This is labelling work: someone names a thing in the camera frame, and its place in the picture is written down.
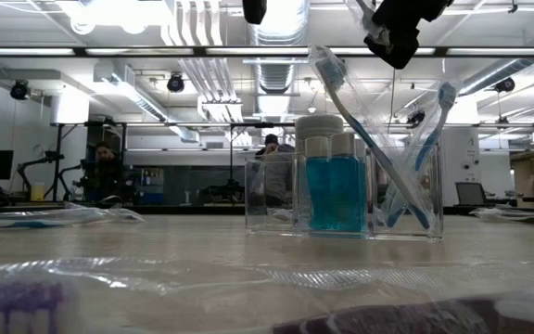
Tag teal mouthwash bottle white cap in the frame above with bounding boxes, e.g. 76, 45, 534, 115
303, 135, 332, 232
329, 132, 369, 234

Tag black aluminium table frame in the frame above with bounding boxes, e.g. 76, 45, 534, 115
0, 203, 534, 216

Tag purple white wrapped toothbrush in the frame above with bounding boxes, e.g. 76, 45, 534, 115
0, 257, 534, 334

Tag black ceiling spotlight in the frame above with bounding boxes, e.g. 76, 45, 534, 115
494, 76, 516, 93
406, 109, 428, 127
9, 79, 32, 101
166, 72, 185, 94

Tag white wipes canister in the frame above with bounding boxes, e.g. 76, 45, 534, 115
294, 114, 346, 157

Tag blue white toothbrush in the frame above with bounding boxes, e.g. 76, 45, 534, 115
0, 202, 146, 232
380, 81, 464, 229
307, 44, 436, 232
344, 0, 388, 47

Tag blue storage bins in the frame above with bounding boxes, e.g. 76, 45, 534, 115
132, 166, 166, 206

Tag clear acrylic organizer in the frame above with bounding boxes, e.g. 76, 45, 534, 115
244, 138, 445, 243

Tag silver ventilation duct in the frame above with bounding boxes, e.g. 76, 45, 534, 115
247, 0, 311, 117

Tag black office chair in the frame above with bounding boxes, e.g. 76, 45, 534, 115
454, 181, 490, 208

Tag person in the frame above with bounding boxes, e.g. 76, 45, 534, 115
83, 141, 127, 204
253, 133, 296, 208

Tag black overhead light bar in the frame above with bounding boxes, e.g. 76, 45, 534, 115
0, 45, 534, 58

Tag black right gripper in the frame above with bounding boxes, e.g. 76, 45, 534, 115
363, 0, 456, 71

